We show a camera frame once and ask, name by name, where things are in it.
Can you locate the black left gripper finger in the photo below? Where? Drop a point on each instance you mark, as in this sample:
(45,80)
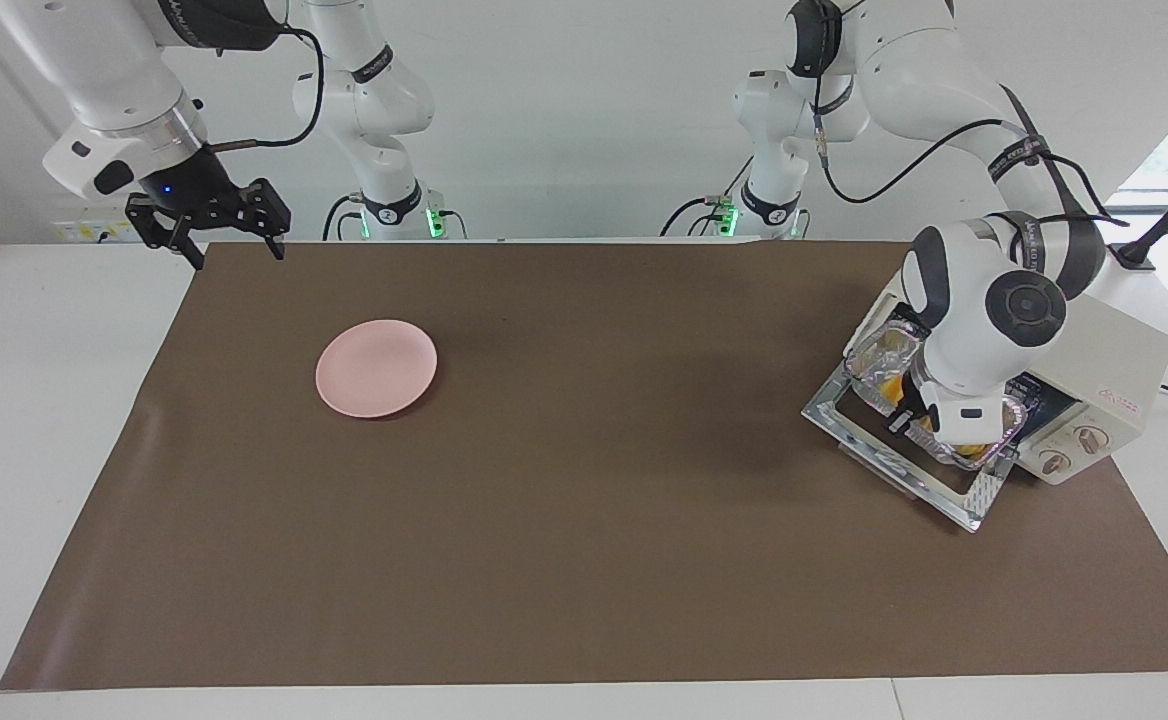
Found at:
(909,412)

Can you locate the white toaster oven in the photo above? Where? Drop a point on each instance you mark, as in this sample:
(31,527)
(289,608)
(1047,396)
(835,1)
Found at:
(1114,350)

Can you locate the pink round plate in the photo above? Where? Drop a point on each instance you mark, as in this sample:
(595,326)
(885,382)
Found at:
(376,368)

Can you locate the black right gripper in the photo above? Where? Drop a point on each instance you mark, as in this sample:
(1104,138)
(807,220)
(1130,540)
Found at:
(194,190)

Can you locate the orange sliced bread loaf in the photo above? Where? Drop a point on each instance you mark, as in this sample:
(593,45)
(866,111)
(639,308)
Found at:
(969,452)

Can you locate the aluminium foil tray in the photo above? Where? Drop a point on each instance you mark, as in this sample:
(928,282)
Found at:
(879,355)

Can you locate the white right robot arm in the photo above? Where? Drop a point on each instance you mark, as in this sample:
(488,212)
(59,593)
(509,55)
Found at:
(114,90)

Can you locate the glass oven door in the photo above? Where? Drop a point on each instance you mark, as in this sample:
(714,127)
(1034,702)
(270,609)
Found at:
(944,495)

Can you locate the brown paper table mat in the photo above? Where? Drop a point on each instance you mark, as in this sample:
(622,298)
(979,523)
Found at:
(584,500)

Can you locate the beige oven knob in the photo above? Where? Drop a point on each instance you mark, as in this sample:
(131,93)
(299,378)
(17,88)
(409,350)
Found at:
(1087,437)
(1054,462)

